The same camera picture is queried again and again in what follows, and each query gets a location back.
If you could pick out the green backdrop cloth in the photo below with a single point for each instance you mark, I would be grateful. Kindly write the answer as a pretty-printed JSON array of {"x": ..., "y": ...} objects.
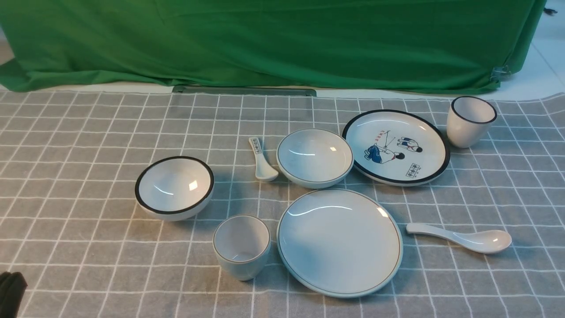
[{"x": 424, "y": 46}]

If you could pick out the pale green cup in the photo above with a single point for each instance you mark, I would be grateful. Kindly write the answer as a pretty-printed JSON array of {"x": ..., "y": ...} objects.
[{"x": 241, "y": 244}]

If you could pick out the plain white ceramic spoon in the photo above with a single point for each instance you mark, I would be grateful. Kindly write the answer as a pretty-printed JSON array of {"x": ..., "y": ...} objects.
[{"x": 484, "y": 242}]

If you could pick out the pale green large plate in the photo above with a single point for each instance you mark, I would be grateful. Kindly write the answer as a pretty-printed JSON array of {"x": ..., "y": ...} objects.
[{"x": 339, "y": 243}]

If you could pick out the cartoon plate black rim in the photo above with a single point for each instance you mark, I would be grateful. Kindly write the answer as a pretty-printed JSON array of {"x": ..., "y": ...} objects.
[{"x": 396, "y": 148}]

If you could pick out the small patterned white spoon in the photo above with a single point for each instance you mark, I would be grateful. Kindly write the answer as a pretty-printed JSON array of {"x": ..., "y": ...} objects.
[{"x": 264, "y": 171}]

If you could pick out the pale green rimmed bowl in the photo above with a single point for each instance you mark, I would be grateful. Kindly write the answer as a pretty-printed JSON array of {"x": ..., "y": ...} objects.
[{"x": 314, "y": 158}]

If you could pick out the black rimmed white bowl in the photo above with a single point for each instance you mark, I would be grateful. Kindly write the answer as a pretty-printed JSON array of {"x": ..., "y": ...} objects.
[{"x": 175, "y": 188}]

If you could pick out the grey checked tablecloth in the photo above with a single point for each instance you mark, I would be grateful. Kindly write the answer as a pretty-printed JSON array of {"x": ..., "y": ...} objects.
[{"x": 70, "y": 222}]

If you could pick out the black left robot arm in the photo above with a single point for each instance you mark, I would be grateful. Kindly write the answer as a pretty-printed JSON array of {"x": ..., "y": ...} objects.
[{"x": 12, "y": 289}]

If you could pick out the grey metal bar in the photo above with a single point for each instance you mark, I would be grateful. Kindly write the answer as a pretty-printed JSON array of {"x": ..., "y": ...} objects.
[{"x": 245, "y": 91}]

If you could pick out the black rimmed white cup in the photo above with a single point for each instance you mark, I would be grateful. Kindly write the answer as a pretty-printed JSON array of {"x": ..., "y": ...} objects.
[{"x": 469, "y": 118}]

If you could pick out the metal clip on backdrop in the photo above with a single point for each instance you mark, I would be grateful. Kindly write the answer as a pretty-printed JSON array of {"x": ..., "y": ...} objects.
[{"x": 500, "y": 74}]

